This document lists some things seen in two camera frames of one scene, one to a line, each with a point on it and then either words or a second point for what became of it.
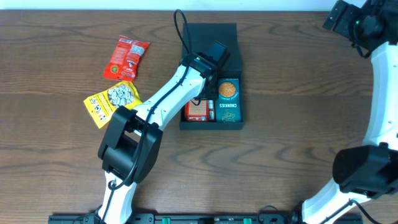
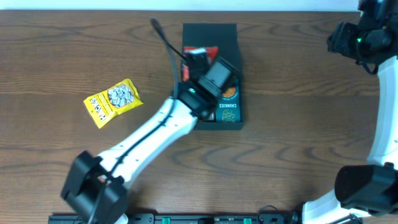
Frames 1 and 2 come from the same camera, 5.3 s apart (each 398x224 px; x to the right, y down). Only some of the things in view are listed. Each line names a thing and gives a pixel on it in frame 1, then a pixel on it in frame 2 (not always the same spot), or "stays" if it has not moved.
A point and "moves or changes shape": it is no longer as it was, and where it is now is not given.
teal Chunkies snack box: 227,104 stays
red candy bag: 123,62 moves or changes shape
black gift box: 202,37 stays
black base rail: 198,218 stays
